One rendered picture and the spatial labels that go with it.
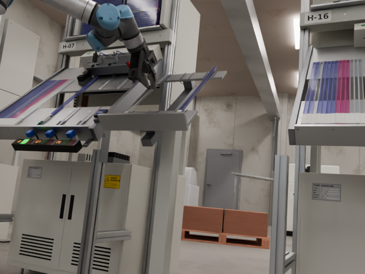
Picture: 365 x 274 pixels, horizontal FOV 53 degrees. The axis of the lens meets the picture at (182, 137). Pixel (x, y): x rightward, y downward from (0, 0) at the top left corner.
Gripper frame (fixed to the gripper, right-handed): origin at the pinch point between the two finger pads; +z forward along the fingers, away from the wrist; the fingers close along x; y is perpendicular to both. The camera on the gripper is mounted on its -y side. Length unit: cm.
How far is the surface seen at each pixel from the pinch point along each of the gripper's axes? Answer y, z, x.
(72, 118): -15.2, 2.5, 34.5
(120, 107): -4.1, 6.6, 16.5
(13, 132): -25, 1, 61
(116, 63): 31.8, 6.4, 36.5
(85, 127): -24.5, -1.2, 20.0
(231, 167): 586, 767, 259
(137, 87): 13.3, 9.3, 16.6
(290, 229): 252, 529, 23
